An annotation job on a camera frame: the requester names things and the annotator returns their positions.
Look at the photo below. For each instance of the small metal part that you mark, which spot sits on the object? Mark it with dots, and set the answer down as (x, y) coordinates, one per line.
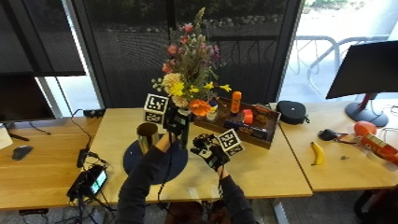
(345, 157)

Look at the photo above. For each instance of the mixed flower bouquet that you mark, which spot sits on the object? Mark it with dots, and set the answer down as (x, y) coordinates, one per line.
(187, 65)

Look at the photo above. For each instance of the orange plastic bottle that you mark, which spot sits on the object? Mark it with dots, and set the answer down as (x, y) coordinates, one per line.
(235, 102)

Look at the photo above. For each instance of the small red cup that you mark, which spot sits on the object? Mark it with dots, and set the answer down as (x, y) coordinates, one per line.
(247, 116)

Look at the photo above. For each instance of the white left marker cube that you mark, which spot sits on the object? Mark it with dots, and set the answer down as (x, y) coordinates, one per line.
(155, 108)

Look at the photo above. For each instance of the person's left hand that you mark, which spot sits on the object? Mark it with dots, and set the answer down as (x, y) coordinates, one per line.
(175, 119)

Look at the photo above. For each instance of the white table leg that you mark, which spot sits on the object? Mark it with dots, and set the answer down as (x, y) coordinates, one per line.
(279, 213)

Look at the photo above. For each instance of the metal bike rack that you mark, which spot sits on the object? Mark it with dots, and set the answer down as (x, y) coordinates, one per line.
(327, 49)

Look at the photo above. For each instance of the brown snack packet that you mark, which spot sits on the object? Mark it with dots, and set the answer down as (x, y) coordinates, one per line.
(262, 114)

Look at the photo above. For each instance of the white tape strip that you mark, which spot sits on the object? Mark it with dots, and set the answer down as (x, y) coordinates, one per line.
(193, 193)

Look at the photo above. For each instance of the small black pouch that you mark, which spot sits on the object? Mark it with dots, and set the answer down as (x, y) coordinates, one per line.
(327, 134)

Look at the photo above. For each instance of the dark blue flat box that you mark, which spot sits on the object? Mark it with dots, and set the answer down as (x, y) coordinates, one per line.
(249, 128)

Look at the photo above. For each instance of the black clamp box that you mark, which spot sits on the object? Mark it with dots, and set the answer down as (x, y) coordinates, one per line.
(93, 113)

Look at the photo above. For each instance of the person's right hand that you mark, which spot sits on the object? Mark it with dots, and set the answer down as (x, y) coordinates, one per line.
(213, 154)

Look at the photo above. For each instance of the white paper sheet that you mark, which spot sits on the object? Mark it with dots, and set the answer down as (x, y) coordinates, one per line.
(4, 137)

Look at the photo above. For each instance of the grey computer mouse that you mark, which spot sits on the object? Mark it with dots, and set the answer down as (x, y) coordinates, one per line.
(21, 152)

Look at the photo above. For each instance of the dark blue round mat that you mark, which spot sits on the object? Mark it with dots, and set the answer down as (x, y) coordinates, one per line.
(175, 165)

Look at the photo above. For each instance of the small blue-capped bottle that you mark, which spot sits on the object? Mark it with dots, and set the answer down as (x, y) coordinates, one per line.
(211, 114)

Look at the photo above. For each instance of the black oval zip case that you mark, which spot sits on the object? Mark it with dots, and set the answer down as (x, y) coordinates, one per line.
(291, 112)

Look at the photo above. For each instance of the black device with lit screen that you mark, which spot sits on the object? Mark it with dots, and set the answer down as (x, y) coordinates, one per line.
(89, 182)

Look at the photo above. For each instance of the white right marker cube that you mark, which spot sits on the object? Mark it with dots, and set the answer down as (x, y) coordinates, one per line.
(230, 142)

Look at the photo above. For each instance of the yellow banana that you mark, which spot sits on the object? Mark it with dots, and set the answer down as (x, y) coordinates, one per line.
(318, 154)

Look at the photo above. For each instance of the black computer monitor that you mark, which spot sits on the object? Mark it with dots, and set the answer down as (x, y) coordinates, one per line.
(22, 98)

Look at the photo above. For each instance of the black backpack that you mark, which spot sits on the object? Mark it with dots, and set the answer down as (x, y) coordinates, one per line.
(379, 205)

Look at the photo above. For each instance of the dark wooden tray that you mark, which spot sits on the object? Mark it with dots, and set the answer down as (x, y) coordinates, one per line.
(265, 133)

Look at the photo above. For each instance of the white marker cube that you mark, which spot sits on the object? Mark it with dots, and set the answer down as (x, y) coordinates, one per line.
(230, 142)
(155, 108)

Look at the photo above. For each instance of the black monitor with red stand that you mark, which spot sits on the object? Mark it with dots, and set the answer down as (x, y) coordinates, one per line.
(364, 70)

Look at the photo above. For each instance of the shiny metal vase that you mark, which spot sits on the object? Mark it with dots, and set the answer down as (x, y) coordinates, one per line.
(146, 137)

